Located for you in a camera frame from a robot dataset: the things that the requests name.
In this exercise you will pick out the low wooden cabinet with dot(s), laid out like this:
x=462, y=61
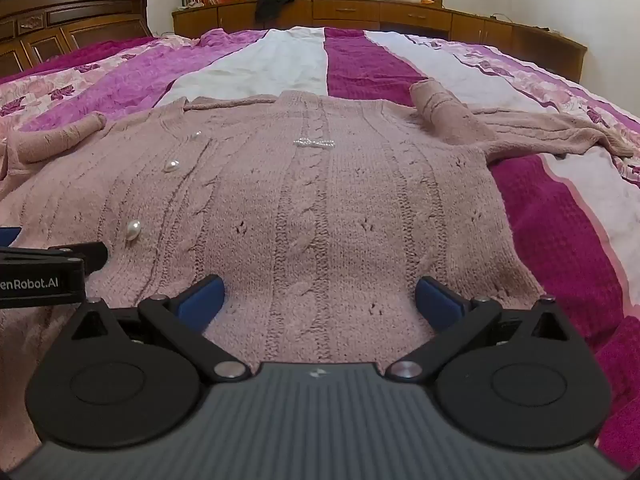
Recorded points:
x=400, y=15

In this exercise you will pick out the pink knit cardigan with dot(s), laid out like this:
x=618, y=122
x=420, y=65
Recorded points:
x=320, y=200

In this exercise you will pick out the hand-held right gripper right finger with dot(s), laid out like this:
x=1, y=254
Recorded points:
x=440, y=305

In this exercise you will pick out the black cloth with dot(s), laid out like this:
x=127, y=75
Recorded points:
x=272, y=2

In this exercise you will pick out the magenta striped floral bedspread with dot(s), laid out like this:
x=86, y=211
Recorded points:
x=365, y=65

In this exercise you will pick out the dark wooden headboard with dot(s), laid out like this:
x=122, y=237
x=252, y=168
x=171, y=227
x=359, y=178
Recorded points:
x=50, y=20

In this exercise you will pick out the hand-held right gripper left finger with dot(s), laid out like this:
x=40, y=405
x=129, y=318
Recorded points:
x=202, y=301

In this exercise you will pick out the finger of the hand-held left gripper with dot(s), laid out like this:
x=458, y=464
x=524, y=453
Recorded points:
x=9, y=235
x=85, y=255

